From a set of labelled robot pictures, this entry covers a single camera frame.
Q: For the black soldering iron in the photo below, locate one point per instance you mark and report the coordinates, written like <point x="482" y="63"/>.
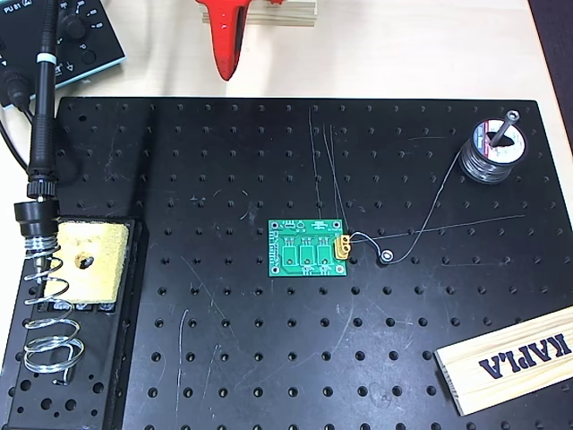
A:
<point x="42" y="112"/>

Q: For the wooden plank stack under arm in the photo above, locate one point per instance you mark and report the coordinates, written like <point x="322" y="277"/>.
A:
<point x="286" y="18"/>

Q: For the teal Weller soldering station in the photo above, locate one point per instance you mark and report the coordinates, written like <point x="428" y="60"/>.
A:
<point x="98" y="27"/>

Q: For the green circuit board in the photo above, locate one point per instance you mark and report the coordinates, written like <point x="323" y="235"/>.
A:
<point x="306" y="256"/>

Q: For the black soldering stand base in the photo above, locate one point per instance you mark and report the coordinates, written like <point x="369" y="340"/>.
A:
<point x="89" y="358"/>

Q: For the yellow power connector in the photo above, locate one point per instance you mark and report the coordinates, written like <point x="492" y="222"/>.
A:
<point x="342" y="246"/>

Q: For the yellow cleaning sponge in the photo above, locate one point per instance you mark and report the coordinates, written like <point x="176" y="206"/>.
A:
<point x="103" y="260"/>

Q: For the metal spiral iron holder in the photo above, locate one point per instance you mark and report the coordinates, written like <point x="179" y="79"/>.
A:
<point x="36" y="219"/>

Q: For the small round metal magnet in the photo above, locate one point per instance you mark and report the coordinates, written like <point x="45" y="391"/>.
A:
<point x="386" y="256"/>

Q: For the black perforated breadboard plate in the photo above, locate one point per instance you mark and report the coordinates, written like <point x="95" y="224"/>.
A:
<point x="268" y="336"/>

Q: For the wooden plank with Kapla print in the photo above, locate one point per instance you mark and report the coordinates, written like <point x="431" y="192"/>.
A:
<point x="515" y="358"/>

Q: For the metal spool post bolt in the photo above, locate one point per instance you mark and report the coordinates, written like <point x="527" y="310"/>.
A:
<point x="503" y="130"/>

